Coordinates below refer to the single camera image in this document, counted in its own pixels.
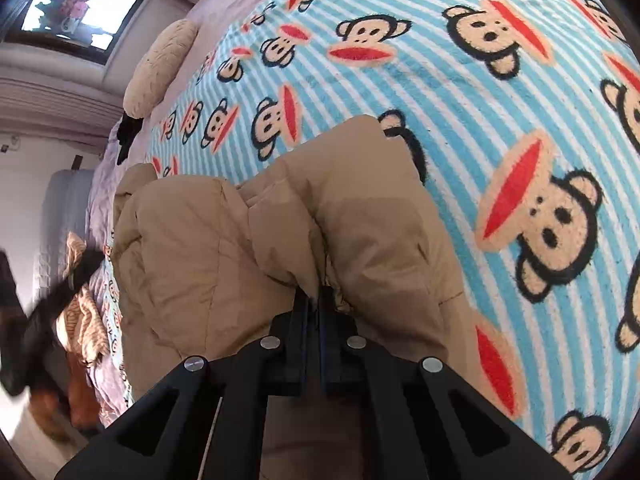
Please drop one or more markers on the white ribbed wall moulding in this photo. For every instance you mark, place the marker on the white ribbed wall moulding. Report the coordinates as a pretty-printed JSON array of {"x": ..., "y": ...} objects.
[{"x": 50, "y": 90}]

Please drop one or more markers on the cream knitted pillow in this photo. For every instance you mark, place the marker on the cream knitted pillow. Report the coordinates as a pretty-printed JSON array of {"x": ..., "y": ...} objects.
[{"x": 160, "y": 65}]

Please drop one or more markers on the beige striped garment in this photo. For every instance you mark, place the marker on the beige striped garment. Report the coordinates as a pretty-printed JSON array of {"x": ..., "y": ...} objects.
[{"x": 82, "y": 320}]

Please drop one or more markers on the black cloth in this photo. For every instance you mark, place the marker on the black cloth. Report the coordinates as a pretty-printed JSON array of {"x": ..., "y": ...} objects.
[{"x": 127, "y": 132}]

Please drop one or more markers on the window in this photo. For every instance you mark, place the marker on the window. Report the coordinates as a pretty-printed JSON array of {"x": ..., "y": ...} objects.
[{"x": 110, "y": 5}]

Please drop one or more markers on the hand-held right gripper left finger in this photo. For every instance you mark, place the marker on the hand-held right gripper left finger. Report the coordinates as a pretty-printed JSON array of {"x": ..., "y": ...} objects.
[{"x": 300, "y": 355}]

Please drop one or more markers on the grey padded headboard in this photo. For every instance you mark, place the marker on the grey padded headboard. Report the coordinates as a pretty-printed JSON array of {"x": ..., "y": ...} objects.
[{"x": 55, "y": 210}]

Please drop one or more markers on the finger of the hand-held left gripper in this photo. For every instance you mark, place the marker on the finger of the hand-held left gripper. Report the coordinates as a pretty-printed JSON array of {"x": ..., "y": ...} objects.
[{"x": 82, "y": 272}]

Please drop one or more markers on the beige padded jacket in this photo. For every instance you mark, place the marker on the beige padded jacket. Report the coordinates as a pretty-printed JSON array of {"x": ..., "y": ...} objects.
[{"x": 200, "y": 260}]

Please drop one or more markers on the brown object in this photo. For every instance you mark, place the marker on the brown object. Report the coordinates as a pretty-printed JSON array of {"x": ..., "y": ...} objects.
[{"x": 82, "y": 395}]

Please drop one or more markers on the monkey printed striped blanket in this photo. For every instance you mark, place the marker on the monkey printed striped blanket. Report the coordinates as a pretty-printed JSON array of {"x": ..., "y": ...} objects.
[{"x": 450, "y": 125}]

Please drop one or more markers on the small wall fixture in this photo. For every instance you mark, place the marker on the small wall fixture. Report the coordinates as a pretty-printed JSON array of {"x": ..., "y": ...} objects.
[{"x": 7, "y": 148}]

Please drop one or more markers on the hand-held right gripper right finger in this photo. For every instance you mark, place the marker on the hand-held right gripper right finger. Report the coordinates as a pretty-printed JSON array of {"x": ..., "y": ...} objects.
[{"x": 326, "y": 355}]

